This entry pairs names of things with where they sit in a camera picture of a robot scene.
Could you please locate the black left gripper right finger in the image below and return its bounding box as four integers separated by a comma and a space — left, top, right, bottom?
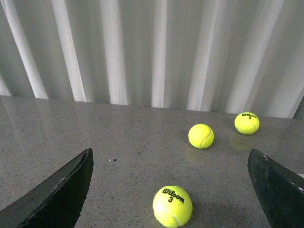
247, 149, 304, 228

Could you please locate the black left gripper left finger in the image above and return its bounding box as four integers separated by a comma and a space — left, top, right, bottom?
0, 148, 94, 228

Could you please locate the far Wilson tennis ball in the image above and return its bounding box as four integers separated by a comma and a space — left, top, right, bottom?
234, 112, 260, 135

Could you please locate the wilson tennis ball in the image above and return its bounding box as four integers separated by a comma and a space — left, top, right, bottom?
152, 186, 193, 228
234, 112, 260, 135

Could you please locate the middle yellow tennis ball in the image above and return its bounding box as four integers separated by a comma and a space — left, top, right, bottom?
188, 123, 215, 149

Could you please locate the near Wilson tennis ball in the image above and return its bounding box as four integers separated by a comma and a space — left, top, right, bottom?
152, 186, 193, 228

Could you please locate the white pleated curtain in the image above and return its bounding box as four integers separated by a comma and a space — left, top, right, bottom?
0, 0, 304, 119

